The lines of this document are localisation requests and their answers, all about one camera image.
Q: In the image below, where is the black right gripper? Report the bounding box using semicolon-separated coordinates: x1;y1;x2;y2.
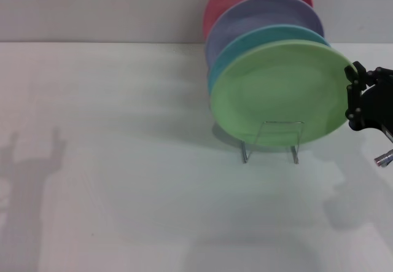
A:
343;61;393;144

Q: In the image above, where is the silver plug on right gripper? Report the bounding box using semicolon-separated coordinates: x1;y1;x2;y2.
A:
373;149;393;167

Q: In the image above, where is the purple plastic plate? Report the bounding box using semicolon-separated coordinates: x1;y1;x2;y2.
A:
204;0;325;70

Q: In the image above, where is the green plastic plate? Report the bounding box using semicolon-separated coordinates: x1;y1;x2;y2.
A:
209;39;359;148

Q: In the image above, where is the light blue plastic plate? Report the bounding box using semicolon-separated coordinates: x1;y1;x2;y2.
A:
207;25;331;97

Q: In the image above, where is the chrome wire plate rack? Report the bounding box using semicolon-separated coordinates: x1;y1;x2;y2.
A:
241;120;306;165

